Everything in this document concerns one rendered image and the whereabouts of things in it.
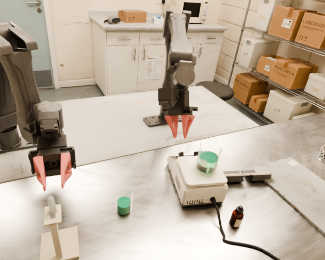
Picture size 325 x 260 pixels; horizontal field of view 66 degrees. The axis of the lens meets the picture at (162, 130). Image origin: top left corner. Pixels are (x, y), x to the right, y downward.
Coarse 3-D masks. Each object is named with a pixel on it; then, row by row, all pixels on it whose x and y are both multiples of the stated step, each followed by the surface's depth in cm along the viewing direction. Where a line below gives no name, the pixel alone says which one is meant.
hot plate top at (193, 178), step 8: (184, 160) 75; (192, 160) 75; (184, 168) 72; (192, 168) 72; (184, 176) 69; (192, 176) 69; (200, 176) 69; (208, 176) 70; (216, 176) 70; (224, 176) 70; (192, 184) 67; (200, 184) 67; (208, 184) 68; (216, 184) 68
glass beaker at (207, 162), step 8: (200, 144) 69; (208, 144) 72; (216, 144) 71; (200, 152) 69; (208, 152) 66; (216, 152) 66; (200, 160) 69; (208, 160) 68; (216, 160) 68; (200, 168) 70; (208, 168) 69; (216, 168) 71
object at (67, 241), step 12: (60, 204) 52; (48, 216) 50; (60, 216) 50; (72, 228) 61; (48, 240) 58; (60, 240) 58; (72, 240) 58; (48, 252) 55; (60, 252) 54; (72, 252) 56
